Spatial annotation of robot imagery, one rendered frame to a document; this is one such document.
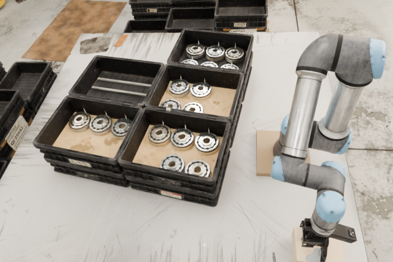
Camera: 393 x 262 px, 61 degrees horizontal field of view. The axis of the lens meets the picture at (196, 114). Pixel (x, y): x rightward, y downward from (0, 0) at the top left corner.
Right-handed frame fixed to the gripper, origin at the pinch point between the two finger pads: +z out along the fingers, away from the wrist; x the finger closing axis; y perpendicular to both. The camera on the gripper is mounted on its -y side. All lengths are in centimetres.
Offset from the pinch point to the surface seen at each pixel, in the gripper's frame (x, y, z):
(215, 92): -70, 41, -6
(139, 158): -30, 71, -6
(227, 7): -201, 43, 29
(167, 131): -43, 61, -9
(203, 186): -16.8, 41.9, -8.5
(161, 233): -3, 59, 7
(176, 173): -17, 52, -16
